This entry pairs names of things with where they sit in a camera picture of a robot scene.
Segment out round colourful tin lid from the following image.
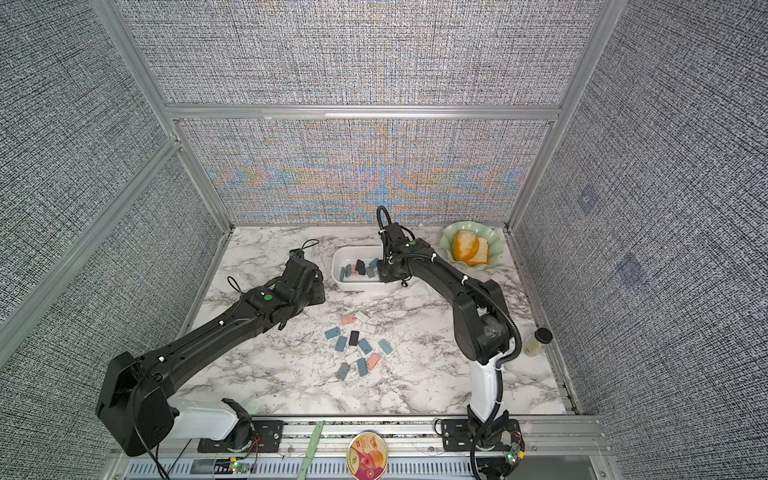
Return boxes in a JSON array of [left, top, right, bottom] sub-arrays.
[[346, 431, 389, 480]]

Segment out green strip on rail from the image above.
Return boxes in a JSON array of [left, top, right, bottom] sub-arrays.
[[296, 421, 325, 480]]

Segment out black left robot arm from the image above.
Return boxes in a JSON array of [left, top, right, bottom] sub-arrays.
[[96, 270, 325, 457]]

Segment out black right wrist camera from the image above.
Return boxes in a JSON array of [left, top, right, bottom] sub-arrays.
[[379, 222, 415, 257]]

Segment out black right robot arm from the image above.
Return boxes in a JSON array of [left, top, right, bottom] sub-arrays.
[[378, 230, 522, 424]]

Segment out small black-capped jar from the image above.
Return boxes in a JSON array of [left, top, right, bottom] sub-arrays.
[[522, 327, 553, 357]]

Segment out teal eraser bottom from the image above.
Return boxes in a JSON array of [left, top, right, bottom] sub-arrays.
[[356, 358, 368, 377]]

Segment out green scalloped plate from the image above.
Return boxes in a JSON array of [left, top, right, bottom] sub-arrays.
[[439, 221, 505, 268]]

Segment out bread pieces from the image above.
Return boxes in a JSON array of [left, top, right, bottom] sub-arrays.
[[452, 230, 490, 265]]

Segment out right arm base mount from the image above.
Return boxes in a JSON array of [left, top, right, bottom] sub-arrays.
[[437, 416, 525, 452]]

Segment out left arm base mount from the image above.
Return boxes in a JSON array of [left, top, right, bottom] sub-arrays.
[[197, 398, 285, 456]]

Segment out white storage box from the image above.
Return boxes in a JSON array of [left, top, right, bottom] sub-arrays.
[[331, 245, 397, 294]]

